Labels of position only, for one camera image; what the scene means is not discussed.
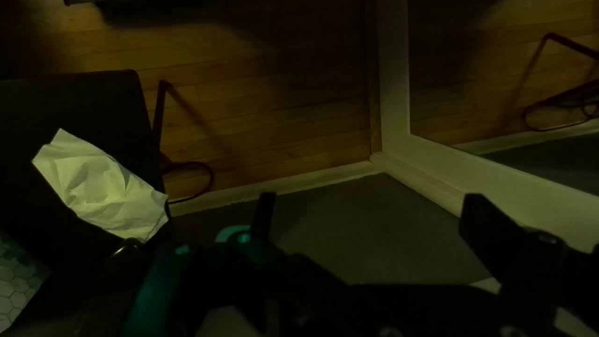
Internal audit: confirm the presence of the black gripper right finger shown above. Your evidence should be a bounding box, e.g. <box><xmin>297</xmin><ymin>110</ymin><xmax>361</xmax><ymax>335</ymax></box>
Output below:
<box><xmin>457</xmin><ymin>191</ymin><xmax>567</xmax><ymax>314</ymax></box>

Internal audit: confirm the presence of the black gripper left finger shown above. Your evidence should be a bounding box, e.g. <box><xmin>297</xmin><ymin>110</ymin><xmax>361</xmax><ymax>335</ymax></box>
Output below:
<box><xmin>251</xmin><ymin>189</ymin><xmax>281</xmax><ymax>243</ymax></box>

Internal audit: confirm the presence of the white crumpled tissue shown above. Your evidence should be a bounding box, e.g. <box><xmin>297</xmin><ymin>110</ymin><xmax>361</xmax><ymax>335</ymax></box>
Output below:
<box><xmin>30</xmin><ymin>127</ymin><xmax>172</xmax><ymax>245</ymax></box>

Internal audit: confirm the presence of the pale patterned basket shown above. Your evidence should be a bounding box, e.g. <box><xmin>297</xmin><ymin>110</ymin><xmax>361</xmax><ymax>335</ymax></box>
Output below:
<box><xmin>0</xmin><ymin>232</ymin><xmax>52</xmax><ymax>333</ymax></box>

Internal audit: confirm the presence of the dark floor cable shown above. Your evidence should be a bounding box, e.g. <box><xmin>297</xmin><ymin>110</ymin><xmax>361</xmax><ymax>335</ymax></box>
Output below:
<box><xmin>151</xmin><ymin>78</ymin><xmax>217</xmax><ymax>204</ymax></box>

